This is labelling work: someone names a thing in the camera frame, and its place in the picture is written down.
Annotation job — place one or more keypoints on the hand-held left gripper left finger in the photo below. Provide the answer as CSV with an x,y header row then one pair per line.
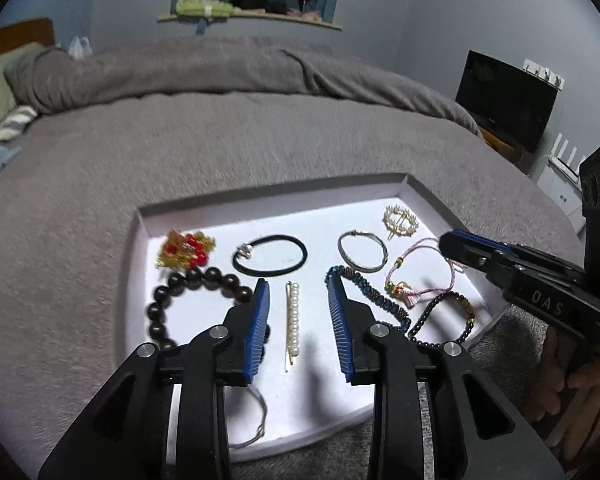
x,y
258,330

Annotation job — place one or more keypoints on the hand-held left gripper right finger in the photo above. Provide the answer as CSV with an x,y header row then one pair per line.
x,y
339,330

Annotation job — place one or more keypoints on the window sill shelf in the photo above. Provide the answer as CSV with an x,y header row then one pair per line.
x,y
260,18

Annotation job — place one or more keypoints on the grey shallow box tray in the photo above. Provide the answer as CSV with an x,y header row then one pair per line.
x,y
310,410

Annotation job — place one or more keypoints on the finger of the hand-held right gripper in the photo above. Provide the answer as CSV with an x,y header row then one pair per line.
x,y
467,250

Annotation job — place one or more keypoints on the white cabinet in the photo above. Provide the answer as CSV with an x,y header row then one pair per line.
x,y
560,195

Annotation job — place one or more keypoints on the white plastic bag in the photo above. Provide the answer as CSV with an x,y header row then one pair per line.
x,y
79,47

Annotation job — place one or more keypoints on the white router with antennas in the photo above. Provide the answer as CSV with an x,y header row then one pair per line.
x,y
570,162

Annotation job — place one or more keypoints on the grey bedspread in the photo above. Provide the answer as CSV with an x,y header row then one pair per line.
x,y
105,160

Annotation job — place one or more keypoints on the silver bangle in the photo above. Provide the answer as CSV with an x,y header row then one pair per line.
x,y
360,266

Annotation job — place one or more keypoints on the striped pillow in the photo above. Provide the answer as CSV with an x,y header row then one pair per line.
x,y
12,122

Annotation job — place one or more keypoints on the grey folded duvet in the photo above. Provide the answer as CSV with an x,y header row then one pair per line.
x,y
230,67

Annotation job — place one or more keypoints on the pearl hair clip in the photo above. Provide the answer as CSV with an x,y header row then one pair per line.
x,y
294,330

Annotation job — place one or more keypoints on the white wall sockets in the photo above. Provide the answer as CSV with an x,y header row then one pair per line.
x,y
545,72

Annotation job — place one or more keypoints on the wooden headboard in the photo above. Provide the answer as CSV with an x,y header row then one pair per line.
x,y
15,35

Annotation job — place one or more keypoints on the wooden monitor stand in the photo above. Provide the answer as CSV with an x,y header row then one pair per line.
x,y
502,147

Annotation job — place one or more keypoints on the green cloth bundle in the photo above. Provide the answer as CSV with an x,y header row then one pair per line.
x,y
200,5

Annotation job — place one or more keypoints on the black cloth heap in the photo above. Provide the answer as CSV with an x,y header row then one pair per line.
x,y
252,2

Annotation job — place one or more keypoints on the gold crown brooch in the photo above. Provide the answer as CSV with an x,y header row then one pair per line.
x,y
400,222

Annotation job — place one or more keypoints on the black flat screen monitor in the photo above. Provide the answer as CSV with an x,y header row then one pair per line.
x,y
502,97

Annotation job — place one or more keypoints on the red and gold brooch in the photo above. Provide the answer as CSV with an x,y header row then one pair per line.
x,y
185,250

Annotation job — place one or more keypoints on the person's right hand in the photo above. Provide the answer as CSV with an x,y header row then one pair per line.
x,y
547,385

